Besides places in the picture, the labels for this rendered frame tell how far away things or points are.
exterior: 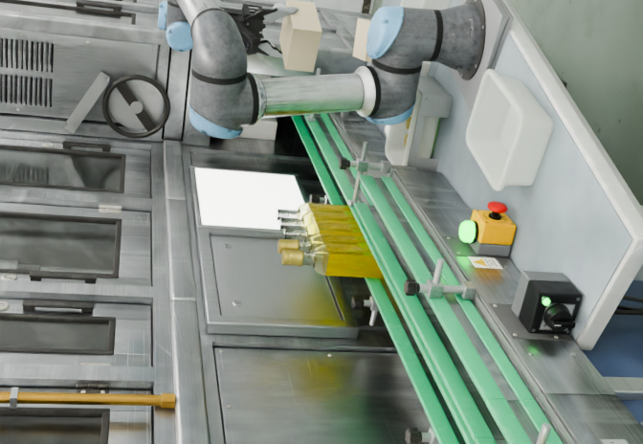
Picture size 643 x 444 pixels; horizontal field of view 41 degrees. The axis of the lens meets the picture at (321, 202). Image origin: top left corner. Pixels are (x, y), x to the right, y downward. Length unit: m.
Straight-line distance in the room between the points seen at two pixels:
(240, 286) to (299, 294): 0.14
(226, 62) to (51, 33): 1.16
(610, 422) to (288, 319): 0.82
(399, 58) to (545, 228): 0.54
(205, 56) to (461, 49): 0.57
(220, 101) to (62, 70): 1.14
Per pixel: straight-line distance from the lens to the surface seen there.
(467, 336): 1.50
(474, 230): 1.74
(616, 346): 1.62
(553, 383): 1.41
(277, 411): 1.72
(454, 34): 1.96
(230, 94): 1.81
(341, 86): 1.94
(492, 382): 1.40
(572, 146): 1.60
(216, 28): 1.81
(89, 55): 2.86
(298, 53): 2.27
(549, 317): 1.50
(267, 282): 2.08
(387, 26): 1.93
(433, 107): 2.14
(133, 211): 2.46
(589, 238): 1.52
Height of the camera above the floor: 1.52
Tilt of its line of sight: 13 degrees down
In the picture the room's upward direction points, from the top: 86 degrees counter-clockwise
